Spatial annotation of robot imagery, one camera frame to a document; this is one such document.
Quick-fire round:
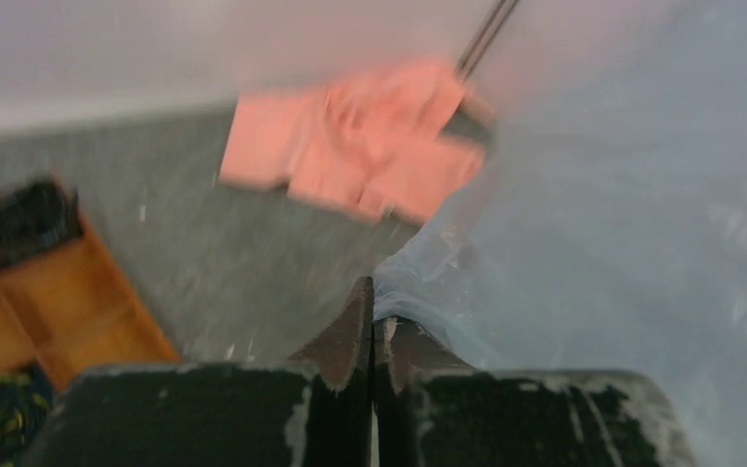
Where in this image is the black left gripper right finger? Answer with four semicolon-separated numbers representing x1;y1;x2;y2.
373;318;695;466

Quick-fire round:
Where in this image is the translucent blue trash bag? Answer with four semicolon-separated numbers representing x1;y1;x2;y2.
373;1;747;466

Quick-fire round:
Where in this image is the pink cloth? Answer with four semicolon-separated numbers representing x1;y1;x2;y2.
220;59;494;225

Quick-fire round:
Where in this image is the orange compartment tray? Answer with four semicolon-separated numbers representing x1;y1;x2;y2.
0;179;179;389

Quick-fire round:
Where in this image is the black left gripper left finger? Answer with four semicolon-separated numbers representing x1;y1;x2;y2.
23;277;374;466

